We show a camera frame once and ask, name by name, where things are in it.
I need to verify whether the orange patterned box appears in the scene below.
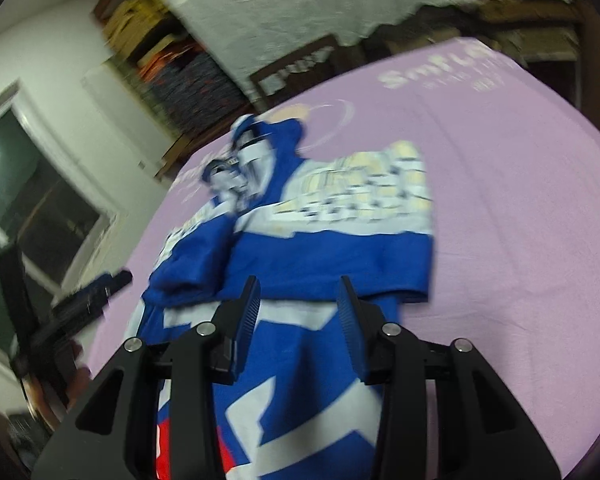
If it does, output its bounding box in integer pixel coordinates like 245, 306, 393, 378
137, 42, 203, 81

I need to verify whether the low wooden cabinet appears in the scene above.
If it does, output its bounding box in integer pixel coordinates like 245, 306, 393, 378
155, 105, 261, 181

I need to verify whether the purple printed blanket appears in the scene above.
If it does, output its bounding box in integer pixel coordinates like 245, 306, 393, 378
87, 35, 600, 480

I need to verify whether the dark wooden chair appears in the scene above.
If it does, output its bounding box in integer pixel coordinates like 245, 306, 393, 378
249, 34, 376, 111

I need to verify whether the stack of yellow patterned boxes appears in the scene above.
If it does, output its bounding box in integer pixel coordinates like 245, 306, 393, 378
102, 0, 181, 66

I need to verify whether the white lace cloth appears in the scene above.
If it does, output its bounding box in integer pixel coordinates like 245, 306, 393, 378
132, 0, 581, 96

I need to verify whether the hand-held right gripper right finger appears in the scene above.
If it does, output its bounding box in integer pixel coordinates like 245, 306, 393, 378
339, 275, 563, 480

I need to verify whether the stack of dark patterned boxes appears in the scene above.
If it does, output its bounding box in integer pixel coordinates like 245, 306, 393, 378
145, 50, 255, 141

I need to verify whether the blue and white printed shirt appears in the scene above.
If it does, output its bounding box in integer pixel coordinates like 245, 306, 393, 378
125, 114, 435, 480

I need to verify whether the white framed window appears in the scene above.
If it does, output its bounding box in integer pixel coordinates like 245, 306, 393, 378
0, 80, 118, 376

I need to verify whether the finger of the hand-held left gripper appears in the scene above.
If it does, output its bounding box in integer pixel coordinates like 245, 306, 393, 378
55, 269, 133, 331

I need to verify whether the white flat board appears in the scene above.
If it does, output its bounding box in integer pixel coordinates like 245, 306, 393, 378
82, 57, 181, 161

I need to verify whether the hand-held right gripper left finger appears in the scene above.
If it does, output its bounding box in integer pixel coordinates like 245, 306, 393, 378
30, 275, 262, 480

